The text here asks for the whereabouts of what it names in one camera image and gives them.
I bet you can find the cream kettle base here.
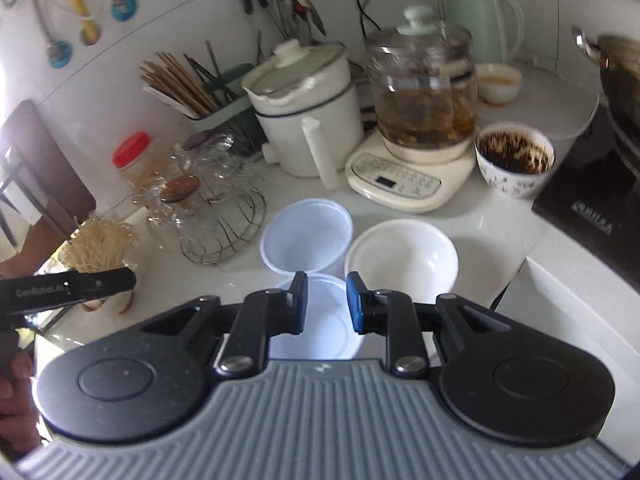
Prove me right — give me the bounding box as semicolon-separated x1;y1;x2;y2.
345;127;477;214

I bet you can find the small white bowl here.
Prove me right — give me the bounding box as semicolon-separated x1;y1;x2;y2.
75;287;136;315

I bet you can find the wire cup holder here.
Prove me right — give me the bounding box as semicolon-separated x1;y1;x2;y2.
172;185;267;266

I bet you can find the black induction cooktop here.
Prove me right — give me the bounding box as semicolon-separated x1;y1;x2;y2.
531;105;640;281

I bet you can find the green white chopstick holder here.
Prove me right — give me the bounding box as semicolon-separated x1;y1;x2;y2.
186;63;268;153

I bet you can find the dark wooden cutting board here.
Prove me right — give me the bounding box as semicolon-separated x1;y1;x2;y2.
0;100;97;261

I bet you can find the glass tea kettle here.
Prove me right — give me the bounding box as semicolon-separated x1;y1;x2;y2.
365;5;478;150

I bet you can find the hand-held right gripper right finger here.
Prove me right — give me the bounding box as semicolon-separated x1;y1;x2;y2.
346;271;511;378

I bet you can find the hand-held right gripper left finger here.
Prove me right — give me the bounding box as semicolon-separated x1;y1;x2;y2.
140;271;308;378

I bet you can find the steel wok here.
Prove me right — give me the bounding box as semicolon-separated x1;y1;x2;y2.
571;26;640;161

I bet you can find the white electric cooking pot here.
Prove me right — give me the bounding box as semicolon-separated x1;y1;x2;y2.
241;40;367;192

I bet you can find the small white cup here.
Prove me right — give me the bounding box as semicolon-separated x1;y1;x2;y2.
475;62;524;107

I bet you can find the person's left hand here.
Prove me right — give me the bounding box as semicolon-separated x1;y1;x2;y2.
0;349;40;453

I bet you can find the set of glass cups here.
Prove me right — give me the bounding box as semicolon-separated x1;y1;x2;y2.
131;132;261;241

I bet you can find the floral bowl brown residue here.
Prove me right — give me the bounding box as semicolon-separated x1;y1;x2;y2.
474;121;556;200

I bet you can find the translucent plastic bowl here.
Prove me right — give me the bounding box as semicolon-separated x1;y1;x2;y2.
259;198;354;277
270;272;367;362

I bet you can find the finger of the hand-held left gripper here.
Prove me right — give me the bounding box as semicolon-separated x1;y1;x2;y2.
70;267;137;302

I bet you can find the pale green electric kettle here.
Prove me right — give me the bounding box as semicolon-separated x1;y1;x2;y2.
444;0;524;67

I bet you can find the black power cable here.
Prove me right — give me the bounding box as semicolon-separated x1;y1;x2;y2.
345;0;386;36

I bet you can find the white ceramic bowl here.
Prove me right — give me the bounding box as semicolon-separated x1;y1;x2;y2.
344;219;460;307

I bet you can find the red-lid plastic jar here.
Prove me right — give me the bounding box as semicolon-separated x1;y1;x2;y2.
112;131;162;196

